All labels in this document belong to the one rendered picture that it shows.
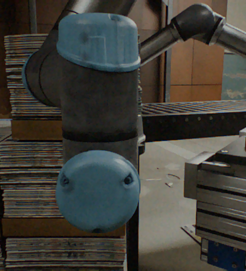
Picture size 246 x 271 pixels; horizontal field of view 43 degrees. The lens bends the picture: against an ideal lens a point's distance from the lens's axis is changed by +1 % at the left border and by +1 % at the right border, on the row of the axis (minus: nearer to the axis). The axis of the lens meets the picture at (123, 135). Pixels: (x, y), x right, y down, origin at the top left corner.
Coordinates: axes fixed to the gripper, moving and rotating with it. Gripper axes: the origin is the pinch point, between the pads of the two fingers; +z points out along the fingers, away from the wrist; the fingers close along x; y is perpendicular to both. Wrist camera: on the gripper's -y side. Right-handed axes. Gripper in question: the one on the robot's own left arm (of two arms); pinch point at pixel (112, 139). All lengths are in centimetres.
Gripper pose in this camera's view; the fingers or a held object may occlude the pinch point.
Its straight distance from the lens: 61.8
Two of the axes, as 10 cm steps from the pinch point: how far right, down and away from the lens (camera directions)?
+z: 0.0, -1.9, 9.8
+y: 0.0, -9.8, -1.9
